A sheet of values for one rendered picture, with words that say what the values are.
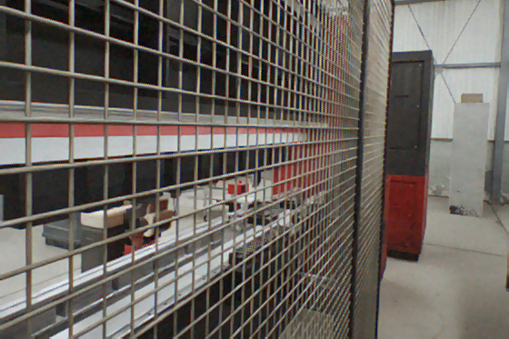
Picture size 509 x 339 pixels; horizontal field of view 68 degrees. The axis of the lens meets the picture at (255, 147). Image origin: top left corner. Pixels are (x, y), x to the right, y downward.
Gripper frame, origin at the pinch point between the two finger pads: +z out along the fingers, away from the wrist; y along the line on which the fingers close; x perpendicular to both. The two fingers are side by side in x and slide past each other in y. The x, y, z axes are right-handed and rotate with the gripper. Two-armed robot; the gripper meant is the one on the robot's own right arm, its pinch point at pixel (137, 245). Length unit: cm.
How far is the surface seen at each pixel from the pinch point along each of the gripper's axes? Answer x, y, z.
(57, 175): -71, 71, -31
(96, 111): -72, 96, -43
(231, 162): 23, 52, -34
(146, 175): -37, 64, -30
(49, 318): -72, 60, 6
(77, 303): -63, 59, 5
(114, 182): -51, 66, -29
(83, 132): -63, 73, -43
